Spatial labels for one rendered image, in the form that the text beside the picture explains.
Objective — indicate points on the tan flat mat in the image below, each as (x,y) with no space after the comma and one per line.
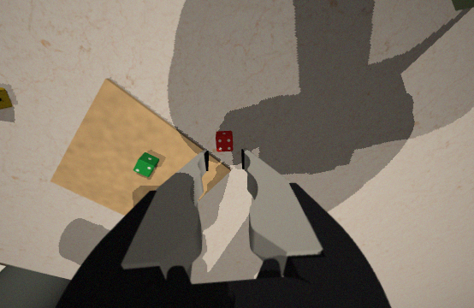
(115,132)

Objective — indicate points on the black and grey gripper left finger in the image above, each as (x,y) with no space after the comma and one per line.
(161,231)

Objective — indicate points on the red die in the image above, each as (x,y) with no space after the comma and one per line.
(224,141)

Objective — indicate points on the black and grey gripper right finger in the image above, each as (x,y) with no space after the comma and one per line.
(287,224)

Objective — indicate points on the green die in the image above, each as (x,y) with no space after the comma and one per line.
(146,164)

